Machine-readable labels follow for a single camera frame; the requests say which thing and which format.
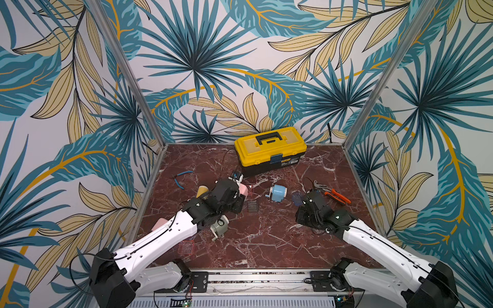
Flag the yellow pencil sharpener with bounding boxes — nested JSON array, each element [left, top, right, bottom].
[[196, 186, 210, 199]]

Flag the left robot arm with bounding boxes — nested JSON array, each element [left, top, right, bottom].
[[89, 178, 248, 307]]

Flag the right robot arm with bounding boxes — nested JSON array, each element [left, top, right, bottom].
[[296, 190, 462, 307]]

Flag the pink pencil sharpener back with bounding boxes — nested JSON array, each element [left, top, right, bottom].
[[238, 183, 249, 198]]

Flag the pink pencil sharpener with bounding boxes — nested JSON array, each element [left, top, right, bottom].
[[151, 218, 168, 232], [238, 183, 249, 198]]

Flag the blue transparent tray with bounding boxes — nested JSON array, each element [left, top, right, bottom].
[[291, 191, 303, 207]]

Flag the green pencil sharpener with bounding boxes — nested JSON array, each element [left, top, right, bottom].
[[210, 215, 229, 241]]

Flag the blue pencil sharpener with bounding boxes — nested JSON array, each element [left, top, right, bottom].
[[265, 184, 288, 202]]

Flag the pink transparent tray left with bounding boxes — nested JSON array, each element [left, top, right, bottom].
[[178, 240, 195, 256]]

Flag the pink pencil sharpener left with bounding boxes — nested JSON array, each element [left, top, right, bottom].
[[151, 218, 168, 232]]

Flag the yellow black toolbox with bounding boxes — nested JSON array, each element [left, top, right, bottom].
[[234, 127, 307, 178]]

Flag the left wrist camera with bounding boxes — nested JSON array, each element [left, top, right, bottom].
[[230, 171, 243, 184]]

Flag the orange handled pliers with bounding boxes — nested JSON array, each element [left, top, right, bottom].
[[313, 180, 351, 205]]

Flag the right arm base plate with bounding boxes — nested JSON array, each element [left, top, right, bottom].
[[303, 271, 363, 293]]

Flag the aluminium front rail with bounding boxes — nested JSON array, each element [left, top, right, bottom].
[[149, 263, 426, 307]]

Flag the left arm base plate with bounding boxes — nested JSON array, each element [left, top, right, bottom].
[[172, 272, 209, 293]]

